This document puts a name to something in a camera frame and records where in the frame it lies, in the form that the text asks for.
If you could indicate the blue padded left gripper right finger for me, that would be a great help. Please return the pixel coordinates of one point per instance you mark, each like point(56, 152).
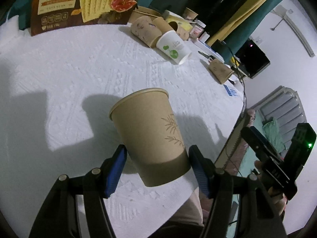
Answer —
point(257, 215)

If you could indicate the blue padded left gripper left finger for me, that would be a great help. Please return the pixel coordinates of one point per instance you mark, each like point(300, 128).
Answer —
point(58, 215)

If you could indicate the brown paper cup with leaf print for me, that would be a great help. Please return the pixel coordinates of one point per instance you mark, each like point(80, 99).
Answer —
point(148, 128)

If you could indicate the person's right hand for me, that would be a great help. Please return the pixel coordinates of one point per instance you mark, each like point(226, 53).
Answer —
point(278, 199)

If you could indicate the brown paper cup near edge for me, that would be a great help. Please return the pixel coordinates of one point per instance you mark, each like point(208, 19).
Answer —
point(221, 71)

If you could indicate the black monitor box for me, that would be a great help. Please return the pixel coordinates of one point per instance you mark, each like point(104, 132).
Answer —
point(253, 59)

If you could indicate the white paper cup green logo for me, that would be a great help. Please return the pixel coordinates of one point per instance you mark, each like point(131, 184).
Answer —
point(174, 47)

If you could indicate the speckled brown paper cup lying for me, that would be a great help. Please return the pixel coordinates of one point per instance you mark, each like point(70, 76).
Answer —
point(146, 31)

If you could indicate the yellow sponge block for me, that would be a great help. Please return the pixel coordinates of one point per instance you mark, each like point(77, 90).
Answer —
point(180, 21)

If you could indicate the plain brown paper cup lying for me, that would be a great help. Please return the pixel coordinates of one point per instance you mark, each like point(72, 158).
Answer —
point(162, 25)

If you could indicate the upright brown cup far back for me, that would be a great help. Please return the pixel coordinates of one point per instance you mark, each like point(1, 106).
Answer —
point(188, 14)

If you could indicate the brown cracker box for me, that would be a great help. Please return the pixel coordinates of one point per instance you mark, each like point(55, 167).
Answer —
point(49, 15)

